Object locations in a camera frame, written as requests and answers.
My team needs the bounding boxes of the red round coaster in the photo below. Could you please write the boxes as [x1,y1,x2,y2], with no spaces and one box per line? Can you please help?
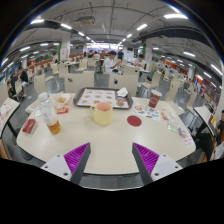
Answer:
[126,114,143,128]

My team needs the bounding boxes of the pink printed paper slip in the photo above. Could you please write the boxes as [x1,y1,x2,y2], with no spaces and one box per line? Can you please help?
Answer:
[181,131,196,149]

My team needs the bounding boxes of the ceiling lights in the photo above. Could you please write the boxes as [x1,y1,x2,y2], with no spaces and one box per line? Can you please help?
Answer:
[0,13,224,88]

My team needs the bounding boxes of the person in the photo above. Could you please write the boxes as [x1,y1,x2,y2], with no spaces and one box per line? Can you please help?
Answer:
[104,49,123,75]
[133,53,148,70]
[7,73,20,98]
[19,68,31,89]
[213,109,224,151]

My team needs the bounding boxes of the beige table with black leg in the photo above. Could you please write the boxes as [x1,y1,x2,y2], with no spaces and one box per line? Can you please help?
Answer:
[0,97,22,138]

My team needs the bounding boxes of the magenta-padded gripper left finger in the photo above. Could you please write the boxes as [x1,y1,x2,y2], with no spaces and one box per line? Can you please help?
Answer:
[40,142,92,186]

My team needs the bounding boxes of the crumpled food wrapper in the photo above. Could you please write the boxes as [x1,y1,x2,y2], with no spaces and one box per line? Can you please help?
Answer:
[49,92,75,113]

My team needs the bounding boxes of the dark food tray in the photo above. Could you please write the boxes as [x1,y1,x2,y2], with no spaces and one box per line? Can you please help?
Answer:
[73,86,134,111]

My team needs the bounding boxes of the red packet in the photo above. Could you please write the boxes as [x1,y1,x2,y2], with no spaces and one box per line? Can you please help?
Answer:
[21,117,37,135]

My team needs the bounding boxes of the yellow mug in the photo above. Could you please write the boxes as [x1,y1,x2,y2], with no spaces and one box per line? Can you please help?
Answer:
[89,101,115,127]

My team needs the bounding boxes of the white crumpled napkin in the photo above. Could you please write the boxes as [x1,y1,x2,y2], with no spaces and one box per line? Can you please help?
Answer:
[116,86,130,99]

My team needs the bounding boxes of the ceiling air conditioner unit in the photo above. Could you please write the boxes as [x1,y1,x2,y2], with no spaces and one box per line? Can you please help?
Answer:
[75,15,97,27]

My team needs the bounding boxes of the clear plastic drink bottle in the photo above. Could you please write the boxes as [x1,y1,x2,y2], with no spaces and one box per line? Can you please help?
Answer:
[37,91,63,136]

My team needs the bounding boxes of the red paper cup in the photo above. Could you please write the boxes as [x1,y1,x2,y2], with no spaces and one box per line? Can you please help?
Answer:
[148,89,163,109]

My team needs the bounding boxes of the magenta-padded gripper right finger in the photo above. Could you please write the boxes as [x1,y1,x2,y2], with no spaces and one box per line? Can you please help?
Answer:
[131,142,184,186]

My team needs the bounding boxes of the beige chairs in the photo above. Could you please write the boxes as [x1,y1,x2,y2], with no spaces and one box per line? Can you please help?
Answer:
[31,57,201,103]

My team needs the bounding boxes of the clear plastic bag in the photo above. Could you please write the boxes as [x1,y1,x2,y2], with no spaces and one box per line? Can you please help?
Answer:
[167,117,183,135]

